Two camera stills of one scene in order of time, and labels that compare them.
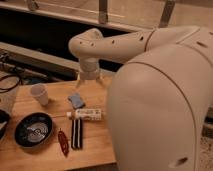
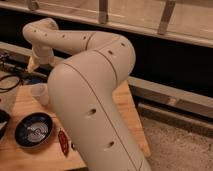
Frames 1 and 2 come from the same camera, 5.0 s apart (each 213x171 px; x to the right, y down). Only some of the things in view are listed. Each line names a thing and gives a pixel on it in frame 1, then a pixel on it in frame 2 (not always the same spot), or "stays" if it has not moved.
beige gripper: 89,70 -> 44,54
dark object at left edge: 4,119 stays
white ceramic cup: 40,91 stays
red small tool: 63,142 stays
